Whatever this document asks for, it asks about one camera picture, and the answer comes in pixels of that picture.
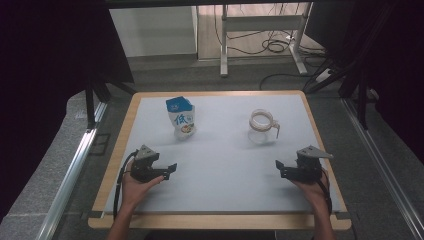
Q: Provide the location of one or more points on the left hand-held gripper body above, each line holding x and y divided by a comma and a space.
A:
143, 166

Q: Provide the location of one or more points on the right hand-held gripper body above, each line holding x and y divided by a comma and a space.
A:
306, 170

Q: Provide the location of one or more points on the blue and white milk pouch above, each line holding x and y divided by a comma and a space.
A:
181, 118

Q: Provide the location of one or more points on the person's right hand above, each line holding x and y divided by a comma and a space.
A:
313, 193

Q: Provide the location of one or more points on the person's left hand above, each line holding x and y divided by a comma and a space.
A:
133, 191

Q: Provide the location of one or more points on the wooden table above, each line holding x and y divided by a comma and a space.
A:
213, 221

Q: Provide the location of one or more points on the black tripod stand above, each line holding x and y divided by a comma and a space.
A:
90, 106

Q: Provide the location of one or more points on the black metal stand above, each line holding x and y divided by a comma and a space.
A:
361, 100

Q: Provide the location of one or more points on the white power strip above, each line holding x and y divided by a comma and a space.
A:
323, 75

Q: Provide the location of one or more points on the dark curtain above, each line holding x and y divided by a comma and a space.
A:
43, 66
400, 66

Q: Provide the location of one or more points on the aluminium floor rail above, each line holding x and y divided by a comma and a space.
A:
383, 170
66, 186

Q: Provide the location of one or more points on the white metal desk frame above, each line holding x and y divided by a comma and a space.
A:
260, 22

